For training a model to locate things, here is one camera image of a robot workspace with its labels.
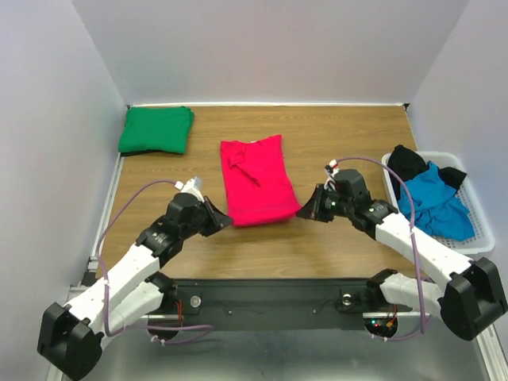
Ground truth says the pink red t shirt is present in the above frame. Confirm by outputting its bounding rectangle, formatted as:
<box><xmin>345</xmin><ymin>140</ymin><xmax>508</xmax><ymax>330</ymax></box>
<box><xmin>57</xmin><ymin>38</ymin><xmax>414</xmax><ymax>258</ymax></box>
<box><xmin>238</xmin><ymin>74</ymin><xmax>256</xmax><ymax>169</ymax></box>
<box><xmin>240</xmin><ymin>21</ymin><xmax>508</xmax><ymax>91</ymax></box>
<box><xmin>220</xmin><ymin>135</ymin><xmax>301</xmax><ymax>227</ymax></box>

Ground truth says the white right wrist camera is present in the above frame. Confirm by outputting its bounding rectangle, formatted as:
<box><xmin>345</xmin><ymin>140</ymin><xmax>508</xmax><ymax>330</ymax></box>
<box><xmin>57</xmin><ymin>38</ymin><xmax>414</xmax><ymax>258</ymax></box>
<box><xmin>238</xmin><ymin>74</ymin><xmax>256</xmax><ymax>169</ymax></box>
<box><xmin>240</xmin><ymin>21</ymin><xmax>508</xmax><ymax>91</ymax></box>
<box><xmin>324</xmin><ymin>160</ymin><xmax>340</xmax><ymax>191</ymax></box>

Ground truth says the blue t shirt in basket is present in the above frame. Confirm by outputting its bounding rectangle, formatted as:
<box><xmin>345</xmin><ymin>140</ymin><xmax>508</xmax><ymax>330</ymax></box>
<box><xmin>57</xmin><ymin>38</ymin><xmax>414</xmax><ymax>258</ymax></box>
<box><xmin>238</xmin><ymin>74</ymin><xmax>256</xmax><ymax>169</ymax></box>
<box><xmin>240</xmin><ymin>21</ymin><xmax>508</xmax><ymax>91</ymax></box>
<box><xmin>405</xmin><ymin>161</ymin><xmax>475</xmax><ymax>241</ymax></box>

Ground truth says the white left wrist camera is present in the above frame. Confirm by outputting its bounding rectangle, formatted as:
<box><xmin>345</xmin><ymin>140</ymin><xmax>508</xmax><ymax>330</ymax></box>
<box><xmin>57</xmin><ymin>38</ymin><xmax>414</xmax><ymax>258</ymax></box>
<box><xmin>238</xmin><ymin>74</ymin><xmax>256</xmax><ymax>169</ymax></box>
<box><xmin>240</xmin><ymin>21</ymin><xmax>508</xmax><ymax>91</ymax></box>
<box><xmin>174</xmin><ymin>176</ymin><xmax>204</xmax><ymax>201</ymax></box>

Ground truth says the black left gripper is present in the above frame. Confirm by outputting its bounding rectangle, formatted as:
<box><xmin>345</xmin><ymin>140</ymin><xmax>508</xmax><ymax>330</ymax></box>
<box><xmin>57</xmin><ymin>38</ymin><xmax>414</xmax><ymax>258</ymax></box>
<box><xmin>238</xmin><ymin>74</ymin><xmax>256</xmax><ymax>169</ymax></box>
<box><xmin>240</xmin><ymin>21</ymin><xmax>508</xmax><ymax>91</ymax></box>
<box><xmin>181</xmin><ymin>195</ymin><xmax>233</xmax><ymax>239</ymax></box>

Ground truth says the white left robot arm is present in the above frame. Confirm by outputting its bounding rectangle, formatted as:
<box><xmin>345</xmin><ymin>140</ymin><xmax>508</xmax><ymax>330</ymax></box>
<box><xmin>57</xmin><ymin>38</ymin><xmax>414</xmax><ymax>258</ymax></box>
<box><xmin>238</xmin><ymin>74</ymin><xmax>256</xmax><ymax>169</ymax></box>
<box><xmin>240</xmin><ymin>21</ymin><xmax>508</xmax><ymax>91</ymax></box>
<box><xmin>37</xmin><ymin>192</ymin><xmax>233</xmax><ymax>380</ymax></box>

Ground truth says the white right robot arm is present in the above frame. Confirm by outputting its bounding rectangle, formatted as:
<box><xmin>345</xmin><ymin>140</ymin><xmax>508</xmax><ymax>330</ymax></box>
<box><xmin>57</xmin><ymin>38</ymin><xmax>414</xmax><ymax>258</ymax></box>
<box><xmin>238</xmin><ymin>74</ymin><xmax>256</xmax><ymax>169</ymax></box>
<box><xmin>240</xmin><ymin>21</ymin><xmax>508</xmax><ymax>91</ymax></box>
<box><xmin>296</xmin><ymin>168</ymin><xmax>507</xmax><ymax>341</ymax></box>

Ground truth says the aluminium frame rail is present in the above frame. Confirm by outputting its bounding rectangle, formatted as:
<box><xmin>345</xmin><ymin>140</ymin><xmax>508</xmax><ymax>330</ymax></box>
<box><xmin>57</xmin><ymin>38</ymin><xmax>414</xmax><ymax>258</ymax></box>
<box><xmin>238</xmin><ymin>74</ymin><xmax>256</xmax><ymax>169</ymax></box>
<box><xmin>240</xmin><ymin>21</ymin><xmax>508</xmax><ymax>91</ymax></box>
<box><xmin>47</xmin><ymin>154</ymin><xmax>124</xmax><ymax>381</ymax></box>
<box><xmin>476</xmin><ymin>325</ymin><xmax>508</xmax><ymax>381</ymax></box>

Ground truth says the aluminium frame rail right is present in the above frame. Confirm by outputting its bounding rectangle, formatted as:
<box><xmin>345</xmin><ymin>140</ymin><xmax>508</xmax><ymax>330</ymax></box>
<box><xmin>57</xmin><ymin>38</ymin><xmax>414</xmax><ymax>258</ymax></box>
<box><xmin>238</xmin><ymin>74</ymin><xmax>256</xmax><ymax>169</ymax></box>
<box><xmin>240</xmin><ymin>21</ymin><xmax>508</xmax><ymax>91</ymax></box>
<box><xmin>476</xmin><ymin>325</ymin><xmax>508</xmax><ymax>381</ymax></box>

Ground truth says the aluminium frame rail left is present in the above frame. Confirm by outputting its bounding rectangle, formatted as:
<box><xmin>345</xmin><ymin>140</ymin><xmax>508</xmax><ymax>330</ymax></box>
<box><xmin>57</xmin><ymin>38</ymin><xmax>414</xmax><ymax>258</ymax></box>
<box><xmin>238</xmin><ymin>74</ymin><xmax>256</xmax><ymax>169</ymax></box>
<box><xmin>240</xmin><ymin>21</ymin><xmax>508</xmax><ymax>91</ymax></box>
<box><xmin>47</xmin><ymin>154</ymin><xmax>124</xmax><ymax>381</ymax></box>

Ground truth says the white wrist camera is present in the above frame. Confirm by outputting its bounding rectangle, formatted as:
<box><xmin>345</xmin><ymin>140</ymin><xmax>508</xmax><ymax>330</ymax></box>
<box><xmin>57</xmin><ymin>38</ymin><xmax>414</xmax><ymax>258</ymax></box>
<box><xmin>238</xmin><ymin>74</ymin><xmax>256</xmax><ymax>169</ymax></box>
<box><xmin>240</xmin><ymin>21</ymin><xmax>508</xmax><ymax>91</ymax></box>
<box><xmin>174</xmin><ymin>176</ymin><xmax>204</xmax><ymax>201</ymax></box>
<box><xmin>324</xmin><ymin>160</ymin><xmax>340</xmax><ymax>191</ymax></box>

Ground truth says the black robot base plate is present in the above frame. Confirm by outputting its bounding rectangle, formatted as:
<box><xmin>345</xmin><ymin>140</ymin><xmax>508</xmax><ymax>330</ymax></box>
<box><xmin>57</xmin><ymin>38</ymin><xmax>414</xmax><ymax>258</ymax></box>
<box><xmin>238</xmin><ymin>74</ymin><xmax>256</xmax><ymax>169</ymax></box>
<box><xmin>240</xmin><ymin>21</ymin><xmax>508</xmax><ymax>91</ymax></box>
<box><xmin>141</xmin><ymin>278</ymin><xmax>405</xmax><ymax>331</ymax></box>

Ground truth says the black t shirt in basket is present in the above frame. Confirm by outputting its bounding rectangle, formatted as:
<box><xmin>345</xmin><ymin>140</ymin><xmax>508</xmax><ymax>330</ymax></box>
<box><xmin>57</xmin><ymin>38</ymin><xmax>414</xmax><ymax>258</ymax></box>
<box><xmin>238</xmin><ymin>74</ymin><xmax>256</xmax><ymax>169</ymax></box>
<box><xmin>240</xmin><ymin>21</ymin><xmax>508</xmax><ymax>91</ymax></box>
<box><xmin>387</xmin><ymin>144</ymin><xmax>467</xmax><ymax>190</ymax></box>

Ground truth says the folded green t shirt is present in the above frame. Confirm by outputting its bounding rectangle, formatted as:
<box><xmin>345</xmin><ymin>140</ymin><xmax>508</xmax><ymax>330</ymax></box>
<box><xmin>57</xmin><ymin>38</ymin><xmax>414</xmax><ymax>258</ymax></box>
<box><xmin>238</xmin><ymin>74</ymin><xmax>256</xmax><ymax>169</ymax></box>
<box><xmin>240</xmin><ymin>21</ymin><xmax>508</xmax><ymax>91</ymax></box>
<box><xmin>117</xmin><ymin>106</ymin><xmax>194</xmax><ymax>156</ymax></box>

